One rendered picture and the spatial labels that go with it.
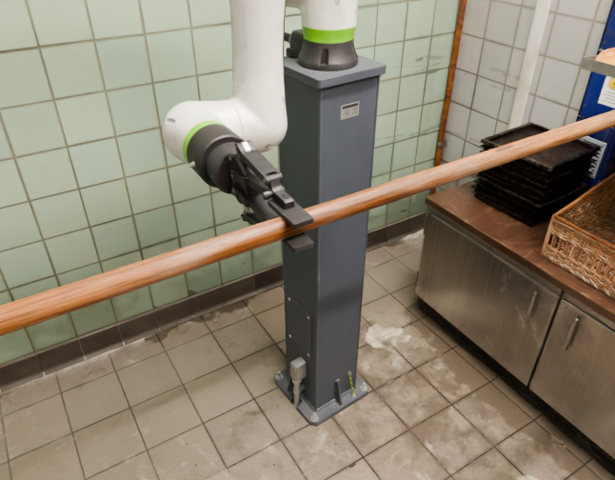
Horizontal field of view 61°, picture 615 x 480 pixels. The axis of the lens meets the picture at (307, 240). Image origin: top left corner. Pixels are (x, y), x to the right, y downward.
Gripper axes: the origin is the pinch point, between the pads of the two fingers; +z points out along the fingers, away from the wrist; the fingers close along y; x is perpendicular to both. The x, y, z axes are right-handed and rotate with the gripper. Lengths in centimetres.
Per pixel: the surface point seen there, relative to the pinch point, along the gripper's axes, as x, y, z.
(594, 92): -152, 25, -49
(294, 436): -24, 120, -43
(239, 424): -10, 120, -57
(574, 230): -105, 48, -16
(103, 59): -3, 9, -120
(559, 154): -129, 40, -42
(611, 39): -152, 7, -49
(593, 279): -105, 59, -6
